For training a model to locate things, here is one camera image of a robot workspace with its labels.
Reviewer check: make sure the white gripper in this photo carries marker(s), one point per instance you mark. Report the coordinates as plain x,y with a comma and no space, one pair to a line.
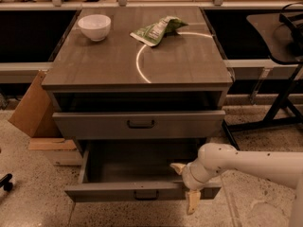
188,175

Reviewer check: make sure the grey drawer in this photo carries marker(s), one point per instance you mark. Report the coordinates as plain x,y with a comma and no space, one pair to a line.
152,125
133,170

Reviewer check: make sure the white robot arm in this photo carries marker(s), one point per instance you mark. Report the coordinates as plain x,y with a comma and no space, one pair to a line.
284,168

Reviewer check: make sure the grey top drawer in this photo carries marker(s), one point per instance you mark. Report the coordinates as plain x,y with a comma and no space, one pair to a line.
152,125

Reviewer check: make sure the grey three-drawer cabinet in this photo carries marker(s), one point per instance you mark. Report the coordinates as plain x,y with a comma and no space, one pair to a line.
184,73

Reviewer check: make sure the green snack bag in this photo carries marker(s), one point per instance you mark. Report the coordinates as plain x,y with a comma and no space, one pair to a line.
153,34

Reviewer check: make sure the brown cardboard box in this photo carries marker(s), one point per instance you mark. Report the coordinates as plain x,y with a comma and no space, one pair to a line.
33,116

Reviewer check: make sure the black metal stand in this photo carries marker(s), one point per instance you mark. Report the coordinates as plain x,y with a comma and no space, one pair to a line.
282,34

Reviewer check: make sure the white ceramic bowl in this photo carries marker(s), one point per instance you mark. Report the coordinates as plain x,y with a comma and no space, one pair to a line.
95,27

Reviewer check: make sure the black chair caster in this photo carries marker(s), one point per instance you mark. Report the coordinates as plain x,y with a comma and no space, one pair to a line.
5,182

